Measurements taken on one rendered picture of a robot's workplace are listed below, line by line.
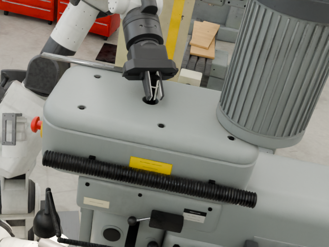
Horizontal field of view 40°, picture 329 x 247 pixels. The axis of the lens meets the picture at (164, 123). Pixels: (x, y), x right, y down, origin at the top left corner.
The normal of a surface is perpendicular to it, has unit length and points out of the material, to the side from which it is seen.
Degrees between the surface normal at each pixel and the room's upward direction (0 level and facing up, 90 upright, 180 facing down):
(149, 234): 90
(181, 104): 0
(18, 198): 81
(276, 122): 90
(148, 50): 30
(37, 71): 72
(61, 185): 0
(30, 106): 58
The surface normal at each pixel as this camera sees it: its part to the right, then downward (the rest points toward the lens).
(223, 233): -0.10, 0.53
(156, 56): 0.31, -0.43
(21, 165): 0.77, 0.40
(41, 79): -0.04, 0.25
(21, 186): 0.19, -0.77
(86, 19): 0.39, 0.49
